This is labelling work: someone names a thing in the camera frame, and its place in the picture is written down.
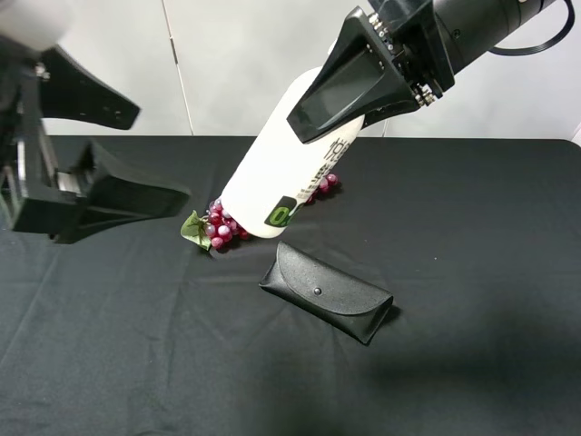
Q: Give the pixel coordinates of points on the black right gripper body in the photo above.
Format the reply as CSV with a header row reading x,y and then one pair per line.
x,y
410,30

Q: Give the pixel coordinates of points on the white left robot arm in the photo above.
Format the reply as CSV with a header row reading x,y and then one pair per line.
x,y
39,80

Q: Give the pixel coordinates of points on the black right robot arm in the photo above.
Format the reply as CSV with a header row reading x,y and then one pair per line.
x,y
472,28

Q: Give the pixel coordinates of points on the black leather glasses case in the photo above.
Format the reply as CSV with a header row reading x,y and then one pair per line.
x,y
351,305

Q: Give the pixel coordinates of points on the red artificial grape bunch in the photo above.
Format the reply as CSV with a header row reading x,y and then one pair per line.
x,y
216,230

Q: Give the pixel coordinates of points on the white milk bottle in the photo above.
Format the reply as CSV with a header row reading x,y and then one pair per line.
x,y
279,173

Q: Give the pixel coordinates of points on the black tablecloth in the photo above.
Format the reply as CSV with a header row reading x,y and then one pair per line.
x,y
135,331

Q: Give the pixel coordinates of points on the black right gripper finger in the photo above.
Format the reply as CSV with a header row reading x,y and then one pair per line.
x,y
375,113
359,70

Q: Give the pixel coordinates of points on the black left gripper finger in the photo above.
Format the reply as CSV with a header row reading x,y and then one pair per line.
x,y
72,93
112,193

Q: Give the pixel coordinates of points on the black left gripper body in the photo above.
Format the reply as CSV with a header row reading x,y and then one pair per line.
x,y
32,201

